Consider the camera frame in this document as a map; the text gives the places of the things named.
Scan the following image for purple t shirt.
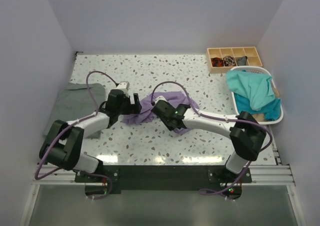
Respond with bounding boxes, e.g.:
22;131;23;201
121;91;201;134

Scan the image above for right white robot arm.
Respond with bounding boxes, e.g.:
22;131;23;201
151;99;267;182

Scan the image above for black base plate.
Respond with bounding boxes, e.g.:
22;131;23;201
74;165;253;198

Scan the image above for wooden compartment tray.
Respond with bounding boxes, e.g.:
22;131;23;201
206;47;263;74

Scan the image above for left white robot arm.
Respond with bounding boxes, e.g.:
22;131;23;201
39;89;142;182

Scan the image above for teal t shirt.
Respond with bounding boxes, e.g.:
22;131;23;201
226;70;276;111

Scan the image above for aluminium frame rail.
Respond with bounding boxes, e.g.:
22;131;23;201
19;145;300;226

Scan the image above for blue t shirt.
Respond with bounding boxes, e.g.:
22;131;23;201
234;94;281;122

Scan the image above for patterned rolled socks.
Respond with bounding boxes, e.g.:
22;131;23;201
223;56;237;67

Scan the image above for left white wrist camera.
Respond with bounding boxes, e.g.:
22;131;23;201
116;81;130;91

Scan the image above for white laundry basket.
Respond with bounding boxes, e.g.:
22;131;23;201
226;66;284;125

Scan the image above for grey rolled socks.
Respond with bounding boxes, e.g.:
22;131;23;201
236;56;248;66

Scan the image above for folded grey t shirt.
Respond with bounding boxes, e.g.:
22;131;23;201
43;83;106;136

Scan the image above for orange black rolled socks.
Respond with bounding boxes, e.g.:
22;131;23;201
211;57;225;67

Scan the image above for beige garment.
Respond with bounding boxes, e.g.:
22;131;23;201
252;86;280;122

